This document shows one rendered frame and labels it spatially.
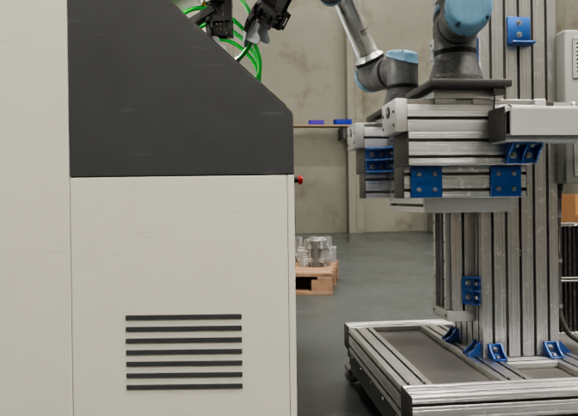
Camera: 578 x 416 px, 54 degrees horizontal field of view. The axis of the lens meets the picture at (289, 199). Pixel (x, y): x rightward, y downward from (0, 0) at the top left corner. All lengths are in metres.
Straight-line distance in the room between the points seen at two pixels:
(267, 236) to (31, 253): 0.61
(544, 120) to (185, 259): 0.98
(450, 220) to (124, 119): 1.03
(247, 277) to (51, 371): 0.56
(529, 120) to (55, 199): 1.23
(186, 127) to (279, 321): 0.56
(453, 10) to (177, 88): 0.72
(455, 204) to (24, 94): 1.23
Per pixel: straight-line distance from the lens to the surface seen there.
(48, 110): 1.60
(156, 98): 1.52
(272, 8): 1.66
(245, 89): 1.49
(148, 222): 1.50
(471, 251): 1.89
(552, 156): 1.95
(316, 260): 4.58
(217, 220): 1.47
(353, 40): 2.23
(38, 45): 1.64
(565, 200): 9.03
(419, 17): 12.52
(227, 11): 1.89
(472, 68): 1.65
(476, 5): 1.55
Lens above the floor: 0.73
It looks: level
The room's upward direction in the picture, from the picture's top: 1 degrees counter-clockwise
